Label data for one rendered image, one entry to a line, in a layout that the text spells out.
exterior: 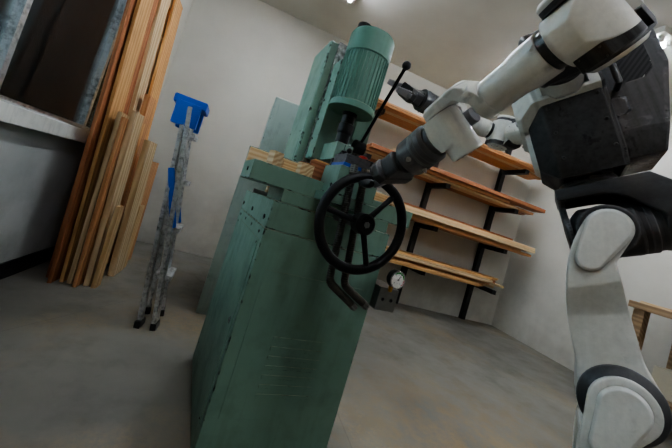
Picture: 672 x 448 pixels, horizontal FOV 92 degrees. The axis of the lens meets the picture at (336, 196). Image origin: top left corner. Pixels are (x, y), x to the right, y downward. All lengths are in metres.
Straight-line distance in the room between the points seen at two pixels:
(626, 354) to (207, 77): 3.54
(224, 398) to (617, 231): 1.10
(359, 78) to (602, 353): 1.01
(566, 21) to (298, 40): 3.45
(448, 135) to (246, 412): 0.99
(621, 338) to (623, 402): 0.12
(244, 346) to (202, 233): 2.55
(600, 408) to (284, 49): 3.61
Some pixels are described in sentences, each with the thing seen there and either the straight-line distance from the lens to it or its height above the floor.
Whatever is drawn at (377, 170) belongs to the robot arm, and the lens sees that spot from 0.76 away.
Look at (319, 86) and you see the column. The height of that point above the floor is 1.31.
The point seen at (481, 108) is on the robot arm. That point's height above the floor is 1.06.
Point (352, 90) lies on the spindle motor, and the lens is 1.22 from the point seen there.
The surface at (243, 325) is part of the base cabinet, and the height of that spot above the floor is 0.41.
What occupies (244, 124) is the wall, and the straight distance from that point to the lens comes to 3.57.
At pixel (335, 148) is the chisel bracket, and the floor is 1.04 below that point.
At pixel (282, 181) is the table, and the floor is 0.86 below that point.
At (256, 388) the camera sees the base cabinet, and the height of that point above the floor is 0.23.
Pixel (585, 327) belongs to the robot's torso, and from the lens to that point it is 0.93.
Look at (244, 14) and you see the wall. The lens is 3.93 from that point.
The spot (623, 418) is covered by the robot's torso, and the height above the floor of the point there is 0.61.
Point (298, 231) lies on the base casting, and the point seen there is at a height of 0.73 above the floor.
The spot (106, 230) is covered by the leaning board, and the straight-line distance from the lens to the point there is 2.33.
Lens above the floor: 0.81
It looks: 3 degrees up
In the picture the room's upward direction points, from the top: 17 degrees clockwise
